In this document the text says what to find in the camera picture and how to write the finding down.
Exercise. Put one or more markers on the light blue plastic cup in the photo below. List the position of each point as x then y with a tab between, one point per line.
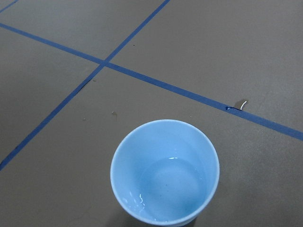
165	172

